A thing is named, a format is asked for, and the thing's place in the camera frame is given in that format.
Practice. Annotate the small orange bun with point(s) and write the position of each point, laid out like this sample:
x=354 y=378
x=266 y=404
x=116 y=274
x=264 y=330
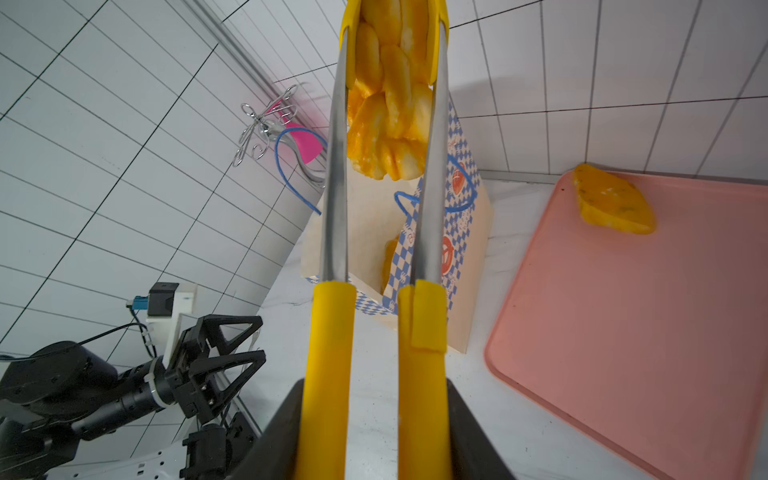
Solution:
x=606 y=200

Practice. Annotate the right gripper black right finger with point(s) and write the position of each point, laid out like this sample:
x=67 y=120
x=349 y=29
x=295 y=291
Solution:
x=473 y=456

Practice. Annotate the checkered paper bag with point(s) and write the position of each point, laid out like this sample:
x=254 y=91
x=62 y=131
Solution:
x=380 y=210

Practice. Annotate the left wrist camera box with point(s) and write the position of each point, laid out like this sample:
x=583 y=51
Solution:
x=158 y=316

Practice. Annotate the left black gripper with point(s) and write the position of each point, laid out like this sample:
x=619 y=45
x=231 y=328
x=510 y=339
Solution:
x=215 y=381

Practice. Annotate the braided twisted bread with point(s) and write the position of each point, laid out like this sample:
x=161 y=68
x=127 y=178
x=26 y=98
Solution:
x=392 y=49

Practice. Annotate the silver pink mug tree stand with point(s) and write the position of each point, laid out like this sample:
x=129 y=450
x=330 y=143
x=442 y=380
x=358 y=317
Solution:
x=275 y=125

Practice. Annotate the yellow steel bread tongs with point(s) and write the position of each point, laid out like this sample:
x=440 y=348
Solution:
x=423 y=420

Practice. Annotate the pink plastic tray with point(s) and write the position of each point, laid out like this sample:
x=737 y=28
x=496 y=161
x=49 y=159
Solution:
x=654 y=346

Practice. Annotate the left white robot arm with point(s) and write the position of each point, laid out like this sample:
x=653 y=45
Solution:
x=65 y=394

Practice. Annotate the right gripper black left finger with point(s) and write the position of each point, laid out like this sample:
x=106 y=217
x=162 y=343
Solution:
x=273 y=455

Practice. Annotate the large oval bread loaf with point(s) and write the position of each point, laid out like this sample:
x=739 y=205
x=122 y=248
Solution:
x=386 y=266

